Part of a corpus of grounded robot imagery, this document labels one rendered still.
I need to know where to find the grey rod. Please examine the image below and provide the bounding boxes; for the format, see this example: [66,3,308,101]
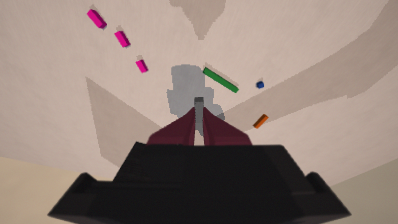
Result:
[194,97,204,123]

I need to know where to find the small blue cube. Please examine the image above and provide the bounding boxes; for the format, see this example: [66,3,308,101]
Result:
[257,81,264,88]

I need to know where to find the magenta rod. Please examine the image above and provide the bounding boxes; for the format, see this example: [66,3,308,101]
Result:
[87,9,107,28]
[115,31,131,47]
[136,59,148,73]

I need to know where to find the orange rod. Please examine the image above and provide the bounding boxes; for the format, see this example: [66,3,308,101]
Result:
[253,114,268,128]

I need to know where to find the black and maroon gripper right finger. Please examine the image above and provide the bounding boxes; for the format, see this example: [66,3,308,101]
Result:
[203,107,252,145]

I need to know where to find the green rod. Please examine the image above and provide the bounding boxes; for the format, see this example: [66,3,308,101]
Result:
[203,67,238,93]

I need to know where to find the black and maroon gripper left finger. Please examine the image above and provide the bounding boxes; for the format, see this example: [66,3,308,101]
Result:
[145,107,195,146]

